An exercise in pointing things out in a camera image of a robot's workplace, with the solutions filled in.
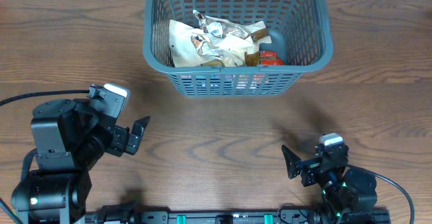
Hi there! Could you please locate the plain kraft paper pouch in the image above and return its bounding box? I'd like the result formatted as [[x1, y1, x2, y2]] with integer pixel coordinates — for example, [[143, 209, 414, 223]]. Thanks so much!
[[169, 20, 215, 67]]

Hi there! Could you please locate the San Remo spaghetti packet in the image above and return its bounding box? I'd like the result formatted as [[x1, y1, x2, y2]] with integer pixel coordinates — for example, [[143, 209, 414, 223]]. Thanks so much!
[[259, 51, 285, 66]]

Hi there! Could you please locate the grey plastic lattice basket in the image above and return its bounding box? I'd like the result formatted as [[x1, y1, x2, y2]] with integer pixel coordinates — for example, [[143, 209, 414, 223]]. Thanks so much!
[[142, 0, 333, 97]]

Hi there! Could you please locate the beige Pantree snack pouch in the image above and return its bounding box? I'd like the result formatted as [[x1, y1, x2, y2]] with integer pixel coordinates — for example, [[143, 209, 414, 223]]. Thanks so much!
[[192, 9, 272, 44]]

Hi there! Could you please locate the Kleenex tissue multipack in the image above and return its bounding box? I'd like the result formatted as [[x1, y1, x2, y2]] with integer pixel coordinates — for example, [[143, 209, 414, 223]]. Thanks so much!
[[180, 74, 265, 92]]

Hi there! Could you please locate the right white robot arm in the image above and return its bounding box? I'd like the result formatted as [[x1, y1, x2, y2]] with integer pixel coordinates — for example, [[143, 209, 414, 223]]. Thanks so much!
[[281, 133, 377, 223]]

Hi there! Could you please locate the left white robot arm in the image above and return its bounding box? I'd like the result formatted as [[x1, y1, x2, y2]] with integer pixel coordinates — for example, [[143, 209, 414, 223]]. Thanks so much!
[[11, 84, 150, 223]]

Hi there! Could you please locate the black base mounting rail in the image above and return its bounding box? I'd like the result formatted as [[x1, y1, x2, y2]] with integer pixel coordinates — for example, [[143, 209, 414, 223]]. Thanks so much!
[[79, 203, 391, 224]]

